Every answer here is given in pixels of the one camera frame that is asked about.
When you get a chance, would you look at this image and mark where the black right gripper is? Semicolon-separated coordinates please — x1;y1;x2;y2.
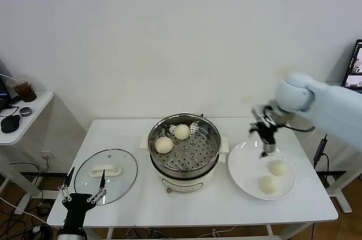
248;121;280;159

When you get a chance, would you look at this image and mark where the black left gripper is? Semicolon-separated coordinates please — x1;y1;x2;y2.
58;166;107;231

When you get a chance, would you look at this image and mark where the glass lid with cream handle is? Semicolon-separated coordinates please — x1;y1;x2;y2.
74;148;139;205

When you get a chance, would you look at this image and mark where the white steamed baozi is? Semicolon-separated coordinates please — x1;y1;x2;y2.
154;136;174;155
173;123;191;140
258;175;279;195
268;160;290;177

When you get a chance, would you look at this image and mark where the stainless steel steamer basket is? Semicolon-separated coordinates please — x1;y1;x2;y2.
140;113;230;177

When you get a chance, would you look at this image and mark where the white round plate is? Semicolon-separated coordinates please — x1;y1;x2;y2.
227;140;298;201

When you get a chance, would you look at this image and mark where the cream electric cooker base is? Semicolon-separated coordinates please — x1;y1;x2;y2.
149;152;227;195

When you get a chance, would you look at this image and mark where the black computer mouse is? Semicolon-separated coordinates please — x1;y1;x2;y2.
1;114;22;134

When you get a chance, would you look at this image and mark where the white side table with cup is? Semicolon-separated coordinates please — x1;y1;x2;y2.
0;90;85;215

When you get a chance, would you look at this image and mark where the plastic cup of iced coffee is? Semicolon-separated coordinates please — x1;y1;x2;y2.
6;74;37;103

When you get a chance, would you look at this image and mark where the dark laptop beside coffee cup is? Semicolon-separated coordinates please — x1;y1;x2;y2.
0;58;20;110

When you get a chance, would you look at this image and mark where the white drinking straw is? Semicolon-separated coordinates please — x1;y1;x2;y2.
0;72;20;82

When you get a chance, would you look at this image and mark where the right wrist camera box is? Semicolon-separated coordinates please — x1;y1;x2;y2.
252;104;277;125

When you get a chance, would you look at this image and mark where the black floor cable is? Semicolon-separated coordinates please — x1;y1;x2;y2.
10;162;44;204

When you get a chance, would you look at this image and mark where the black cable with adapter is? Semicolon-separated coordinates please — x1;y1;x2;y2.
313;135;331;188

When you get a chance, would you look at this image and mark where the white side table with cables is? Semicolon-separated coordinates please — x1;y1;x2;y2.
294;129;354;214

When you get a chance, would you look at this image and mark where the thin black desk cable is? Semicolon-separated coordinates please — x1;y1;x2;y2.
0;104;20;118

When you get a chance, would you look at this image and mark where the dark laptop with plugged cables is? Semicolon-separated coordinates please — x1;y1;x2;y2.
341;39;362;91

